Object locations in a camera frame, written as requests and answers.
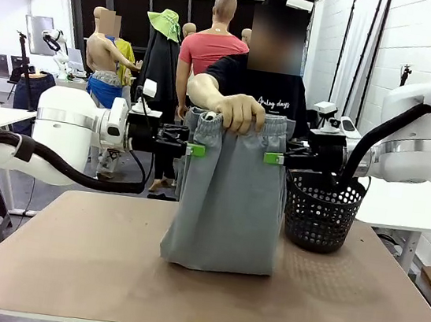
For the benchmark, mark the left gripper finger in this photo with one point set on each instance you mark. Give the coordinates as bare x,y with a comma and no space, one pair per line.
173,148
175,132

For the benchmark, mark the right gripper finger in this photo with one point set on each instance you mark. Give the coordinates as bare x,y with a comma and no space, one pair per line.
297,145
295,159

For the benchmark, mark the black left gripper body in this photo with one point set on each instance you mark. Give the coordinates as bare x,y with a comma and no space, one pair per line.
143,133

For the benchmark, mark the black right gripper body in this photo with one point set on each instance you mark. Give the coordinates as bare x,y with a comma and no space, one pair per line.
326,151

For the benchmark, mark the grey training pants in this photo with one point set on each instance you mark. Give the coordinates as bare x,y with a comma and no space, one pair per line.
229,210

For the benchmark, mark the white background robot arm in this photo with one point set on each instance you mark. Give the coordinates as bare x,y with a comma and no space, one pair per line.
53,34

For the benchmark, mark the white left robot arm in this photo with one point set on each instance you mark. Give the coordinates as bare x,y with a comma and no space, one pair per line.
64,133

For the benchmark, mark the person's right forearm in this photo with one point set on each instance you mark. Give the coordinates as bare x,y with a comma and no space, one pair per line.
204,96

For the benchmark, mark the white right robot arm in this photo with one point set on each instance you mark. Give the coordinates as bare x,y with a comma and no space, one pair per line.
407,154

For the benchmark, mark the person's right hand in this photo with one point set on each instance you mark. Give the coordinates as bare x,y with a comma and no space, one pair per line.
243,113

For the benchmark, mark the person in black t-shirt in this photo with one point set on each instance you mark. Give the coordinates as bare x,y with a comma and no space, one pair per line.
280,94

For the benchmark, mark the blue grey shorts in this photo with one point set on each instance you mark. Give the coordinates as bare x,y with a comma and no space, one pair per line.
101,90

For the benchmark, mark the black perforated plastic basket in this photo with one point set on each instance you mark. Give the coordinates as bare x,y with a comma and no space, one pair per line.
318,226

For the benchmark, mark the yellow garment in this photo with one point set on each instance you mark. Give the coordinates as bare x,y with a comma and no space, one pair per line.
124,53

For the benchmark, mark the red crop top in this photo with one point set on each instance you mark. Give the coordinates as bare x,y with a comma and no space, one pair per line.
206,48

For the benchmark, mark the bare tan mannequin torso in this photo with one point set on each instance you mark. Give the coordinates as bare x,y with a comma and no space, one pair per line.
96,54

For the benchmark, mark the small tan mannequin head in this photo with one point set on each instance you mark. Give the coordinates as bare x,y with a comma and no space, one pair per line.
190,30
246,36

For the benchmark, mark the white hanging curtain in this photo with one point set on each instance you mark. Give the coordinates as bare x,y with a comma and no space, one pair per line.
359,49

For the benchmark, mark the green bucket hat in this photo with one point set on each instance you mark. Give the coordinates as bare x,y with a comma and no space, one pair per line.
164,21

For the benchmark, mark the dark blue jeans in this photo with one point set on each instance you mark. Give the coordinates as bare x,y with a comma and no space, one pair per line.
30,91

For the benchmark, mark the tall tan mannequin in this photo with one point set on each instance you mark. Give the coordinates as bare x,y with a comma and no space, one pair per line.
224,9

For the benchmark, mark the black tripod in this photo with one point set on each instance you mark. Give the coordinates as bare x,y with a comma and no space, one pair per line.
21,35

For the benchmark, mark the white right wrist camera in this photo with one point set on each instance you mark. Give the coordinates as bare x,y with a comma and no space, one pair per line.
326,108

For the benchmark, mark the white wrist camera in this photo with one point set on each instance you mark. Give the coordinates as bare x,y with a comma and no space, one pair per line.
326,108
150,88

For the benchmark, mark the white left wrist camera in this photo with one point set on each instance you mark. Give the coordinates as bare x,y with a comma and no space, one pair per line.
150,88

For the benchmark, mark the small black tripod camera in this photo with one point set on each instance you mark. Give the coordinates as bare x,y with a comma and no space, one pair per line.
406,71

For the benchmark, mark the white head-mounted camera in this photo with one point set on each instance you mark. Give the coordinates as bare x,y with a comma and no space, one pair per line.
300,3

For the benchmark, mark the grey wall panel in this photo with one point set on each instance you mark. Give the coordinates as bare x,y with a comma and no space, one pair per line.
33,39

